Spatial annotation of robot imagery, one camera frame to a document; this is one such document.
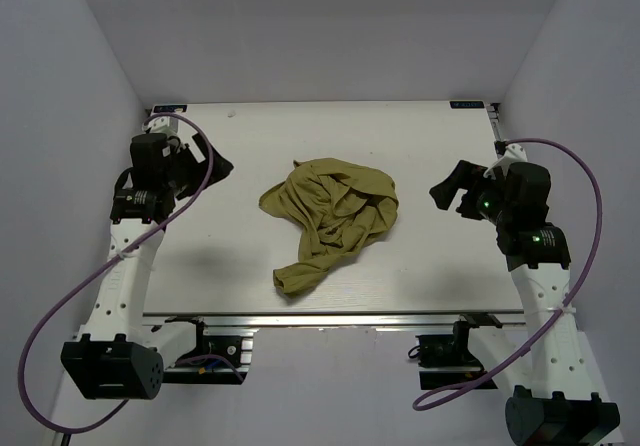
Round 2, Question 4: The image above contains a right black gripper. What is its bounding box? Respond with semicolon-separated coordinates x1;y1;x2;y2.
430;160;514;227

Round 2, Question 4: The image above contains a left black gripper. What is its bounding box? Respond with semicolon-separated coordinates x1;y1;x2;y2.
162;132;233;200

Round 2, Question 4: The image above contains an olive green hooded jacket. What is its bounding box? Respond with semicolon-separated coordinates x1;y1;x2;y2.
258;158;399;296

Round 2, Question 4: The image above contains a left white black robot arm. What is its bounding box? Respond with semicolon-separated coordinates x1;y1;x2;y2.
61;133;234;400

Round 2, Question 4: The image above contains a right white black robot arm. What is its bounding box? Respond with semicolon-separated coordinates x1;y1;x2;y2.
430;161;620;445

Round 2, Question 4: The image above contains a left blue table label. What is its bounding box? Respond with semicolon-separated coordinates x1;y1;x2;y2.
152;104;187;114

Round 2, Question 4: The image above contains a blue table label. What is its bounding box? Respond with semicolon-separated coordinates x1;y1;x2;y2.
449;100;485;109
152;104;187;114

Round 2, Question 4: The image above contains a right blue table label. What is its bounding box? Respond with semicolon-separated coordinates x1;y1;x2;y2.
449;100;485;109

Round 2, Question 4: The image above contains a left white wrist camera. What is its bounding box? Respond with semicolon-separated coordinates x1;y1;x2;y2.
142;116;179;137

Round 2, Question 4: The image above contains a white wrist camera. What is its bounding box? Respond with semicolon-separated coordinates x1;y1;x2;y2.
483;143;528;180
142;116;179;137

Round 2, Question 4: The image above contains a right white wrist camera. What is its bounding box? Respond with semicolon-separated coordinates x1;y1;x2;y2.
483;143;528;180

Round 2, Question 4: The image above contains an aluminium right side rail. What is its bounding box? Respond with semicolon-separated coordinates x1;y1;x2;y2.
486;103;502;142

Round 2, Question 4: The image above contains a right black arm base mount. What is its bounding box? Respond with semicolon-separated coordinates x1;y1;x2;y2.
407;313;502;391

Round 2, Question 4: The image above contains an aluminium front table rail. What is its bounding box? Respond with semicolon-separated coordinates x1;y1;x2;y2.
141;312;526;329

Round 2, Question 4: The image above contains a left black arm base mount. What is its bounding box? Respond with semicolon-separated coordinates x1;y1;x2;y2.
144;317;254;385

